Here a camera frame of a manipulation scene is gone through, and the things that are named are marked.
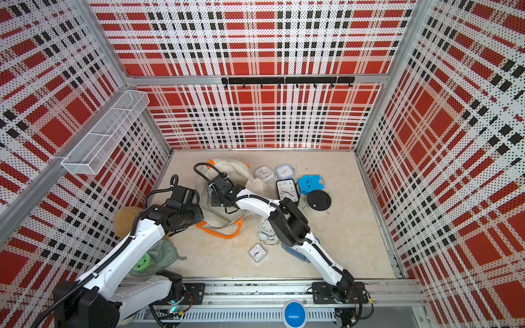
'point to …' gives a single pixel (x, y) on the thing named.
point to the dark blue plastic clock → (294, 251)
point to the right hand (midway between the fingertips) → (220, 198)
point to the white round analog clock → (266, 233)
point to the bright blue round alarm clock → (308, 183)
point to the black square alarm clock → (288, 188)
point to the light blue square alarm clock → (284, 171)
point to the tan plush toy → (124, 220)
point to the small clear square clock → (258, 252)
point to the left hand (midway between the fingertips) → (201, 215)
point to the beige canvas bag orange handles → (217, 216)
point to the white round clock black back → (318, 201)
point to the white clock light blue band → (264, 172)
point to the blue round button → (294, 314)
